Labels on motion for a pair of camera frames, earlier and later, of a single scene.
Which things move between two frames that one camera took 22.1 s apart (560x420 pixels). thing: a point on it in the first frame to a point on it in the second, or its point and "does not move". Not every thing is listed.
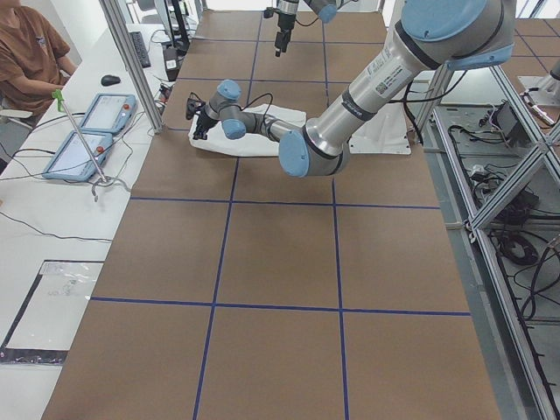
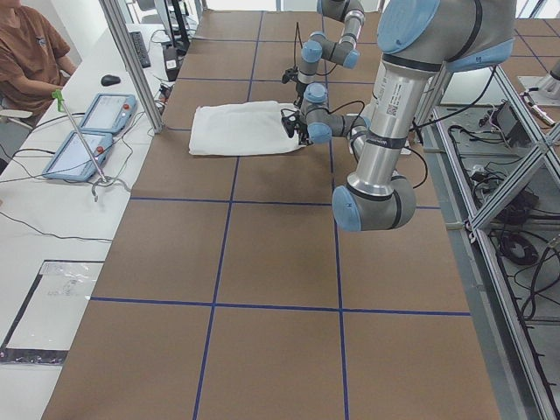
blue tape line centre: x=226 y=230 does not move
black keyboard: x=141 y=50 does not move
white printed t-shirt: x=248 y=145 does not move
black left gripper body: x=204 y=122 to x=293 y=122
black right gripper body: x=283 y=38 to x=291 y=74
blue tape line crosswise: x=294 y=204 does not move
